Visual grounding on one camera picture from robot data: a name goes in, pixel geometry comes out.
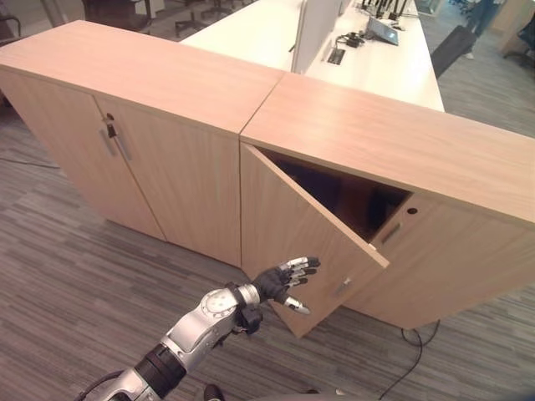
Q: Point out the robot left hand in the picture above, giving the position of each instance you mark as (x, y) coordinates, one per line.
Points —
(273, 282)

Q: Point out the black swivel chair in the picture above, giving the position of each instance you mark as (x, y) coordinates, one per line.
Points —
(113, 10)

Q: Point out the wooden cabinet door with keyhole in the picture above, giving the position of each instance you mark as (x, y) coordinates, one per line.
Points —
(179, 179)

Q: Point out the wooden office cabinet with key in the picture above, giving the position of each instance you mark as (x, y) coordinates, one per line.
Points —
(138, 75)

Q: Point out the black office chair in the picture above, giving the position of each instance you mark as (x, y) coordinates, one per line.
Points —
(453, 46)

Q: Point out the white desk divider panel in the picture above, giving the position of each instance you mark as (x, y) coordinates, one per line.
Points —
(315, 33)

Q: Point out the black desk stands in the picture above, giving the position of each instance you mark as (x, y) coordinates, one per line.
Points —
(386, 8)

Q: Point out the person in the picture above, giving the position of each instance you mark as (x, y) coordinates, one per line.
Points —
(480, 21)

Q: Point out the key with black fob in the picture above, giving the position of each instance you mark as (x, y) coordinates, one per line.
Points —
(110, 127)

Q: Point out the black chair star base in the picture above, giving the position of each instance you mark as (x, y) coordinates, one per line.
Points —
(192, 21)

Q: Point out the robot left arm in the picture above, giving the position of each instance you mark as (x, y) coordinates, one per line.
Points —
(196, 326)

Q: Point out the long white office desk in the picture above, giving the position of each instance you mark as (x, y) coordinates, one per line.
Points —
(388, 71)

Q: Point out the wooden cabinet door, lock hole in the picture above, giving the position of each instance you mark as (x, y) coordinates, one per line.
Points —
(451, 267)

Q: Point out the robot dark foot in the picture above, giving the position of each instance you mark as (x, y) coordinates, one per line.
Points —
(212, 393)

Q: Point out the wooden cabinet door, plain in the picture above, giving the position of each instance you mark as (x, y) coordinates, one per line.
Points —
(71, 154)

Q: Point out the wooden office cabinet, keyless lock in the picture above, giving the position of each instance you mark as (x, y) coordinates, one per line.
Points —
(376, 125)

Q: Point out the grey laptop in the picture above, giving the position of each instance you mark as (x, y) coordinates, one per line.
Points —
(382, 31)

